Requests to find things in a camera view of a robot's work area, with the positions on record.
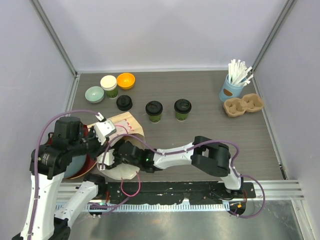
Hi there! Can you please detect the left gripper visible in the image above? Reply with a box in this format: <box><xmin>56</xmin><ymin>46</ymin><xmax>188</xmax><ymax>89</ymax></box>
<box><xmin>70</xmin><ymin>124</ymin><xmax>113</xmax><ymax>160</ymax></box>

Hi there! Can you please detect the green paper cup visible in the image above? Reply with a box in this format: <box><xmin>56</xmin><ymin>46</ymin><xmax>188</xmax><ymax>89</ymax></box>
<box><xmin>175</xmin><ymin>111</ymin><xmax>189</xmax><ymax>122</ymax></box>
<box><xmin>148</xmin><ymin>114</ymin><xmax>162</xmax><ymax>123</ymax></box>

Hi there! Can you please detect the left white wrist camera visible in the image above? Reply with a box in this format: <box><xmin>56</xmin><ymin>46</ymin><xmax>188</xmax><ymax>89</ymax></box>
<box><xmin>93</xmin><ymin>119</ymin><xmax>117</xmax><ymax>146</ymax></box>

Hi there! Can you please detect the orange bowl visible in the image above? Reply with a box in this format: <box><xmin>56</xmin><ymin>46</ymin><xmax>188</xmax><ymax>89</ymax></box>
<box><xmin>116</xmin><ymin>72</ymin><xmax>136</xmax><ymax>90</ymax></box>

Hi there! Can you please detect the aluminium frame rail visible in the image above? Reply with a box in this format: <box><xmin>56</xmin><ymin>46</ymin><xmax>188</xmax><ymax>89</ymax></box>
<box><xmin>54</xmin><ymin>180</ymin><xmax>306</xmax><ymax>213</ymax></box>

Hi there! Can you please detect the blue-grey ceramic plate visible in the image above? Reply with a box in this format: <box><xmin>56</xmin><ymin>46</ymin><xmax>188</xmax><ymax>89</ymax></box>
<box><xmin>64</xmin><ymin>155</ymin><xmax>86</xmax><ymax>179</ymax></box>

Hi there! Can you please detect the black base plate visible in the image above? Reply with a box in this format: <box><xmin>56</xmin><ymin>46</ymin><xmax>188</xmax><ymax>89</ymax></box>
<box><xmin>77</xmin><ymin>180</ymin><xmax>257</xmax><ymax>205</ymax></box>

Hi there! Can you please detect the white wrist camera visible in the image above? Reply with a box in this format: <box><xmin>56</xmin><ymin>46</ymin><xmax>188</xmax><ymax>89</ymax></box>
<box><xmin>97</xmin><ymin>149</ymin><xmax>115</xmax><ymax>171</ymax></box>
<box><xmin>93</xmin><ymin>119</ymin><xmax>117</xmax><ymax>146</ymax></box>

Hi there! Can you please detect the pale green bowl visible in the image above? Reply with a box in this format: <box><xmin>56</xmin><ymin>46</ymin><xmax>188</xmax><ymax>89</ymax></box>
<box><xmin>84</xmin><ymin>86</ymin><xmax>105</xmax><ymax>104</ymax></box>

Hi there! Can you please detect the brown cardboard cup carrier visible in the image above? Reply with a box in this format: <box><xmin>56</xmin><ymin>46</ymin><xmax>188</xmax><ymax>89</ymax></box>
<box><xmin>223</xmin><ymin>93</ymin><xmax>264</xmax><ymax>118</ymax></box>

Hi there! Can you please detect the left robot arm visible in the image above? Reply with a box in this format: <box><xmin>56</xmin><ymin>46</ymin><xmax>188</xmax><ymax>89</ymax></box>
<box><xmin>13</xmin><ymin>115</ymin><xmax>116</xmax><ymax>240</ymax></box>

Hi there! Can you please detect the black cup lid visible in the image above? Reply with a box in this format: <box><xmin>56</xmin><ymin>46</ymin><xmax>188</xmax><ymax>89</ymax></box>
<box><xmin>145</xmin><ymin>100</ymin><xmax>163</xmax><ymax>116</ymax></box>
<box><xmin>174</xmin><ymin>98</ymin><xmax>192</xmax><ymax>114</ymax></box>

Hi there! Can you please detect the blue straw holder can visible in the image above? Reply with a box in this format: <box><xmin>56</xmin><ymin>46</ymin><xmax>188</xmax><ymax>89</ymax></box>
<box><xmin>219</xmin><ymin>75</ymin><xmax>244</xmax><ymax>103</ymax></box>

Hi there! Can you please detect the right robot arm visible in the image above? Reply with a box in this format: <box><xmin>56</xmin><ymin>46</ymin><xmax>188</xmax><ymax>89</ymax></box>
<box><xmin>112</xmin><ymin>136</ymin><xmax>244</xmax><ymax>198</ymax></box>

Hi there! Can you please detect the red round tray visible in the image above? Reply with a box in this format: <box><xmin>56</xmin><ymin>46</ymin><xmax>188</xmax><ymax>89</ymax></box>
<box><xmin>64</xmin><ymin>155</ymin><xmax>96</xmax><ymax>179</ymax></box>

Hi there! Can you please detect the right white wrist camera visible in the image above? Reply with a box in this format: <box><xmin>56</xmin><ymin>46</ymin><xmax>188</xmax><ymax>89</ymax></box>
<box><xmin>97</xmin><ymin>149</ymin><xmax>115</xmax><ymax>171</ymax></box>

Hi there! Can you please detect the bundle of white straws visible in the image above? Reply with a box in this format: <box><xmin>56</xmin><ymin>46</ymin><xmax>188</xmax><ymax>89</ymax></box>
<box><xmin>227</xmin><ymin>59</ymin><xmax>253</xmax><ymax>87</ymax></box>

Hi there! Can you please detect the kraft pink paper bag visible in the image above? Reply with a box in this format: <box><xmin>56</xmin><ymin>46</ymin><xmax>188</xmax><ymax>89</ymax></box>
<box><xmin>99</xmin><ymin>112</ymin><xmax>145</xmax><ymax>181</ymax></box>

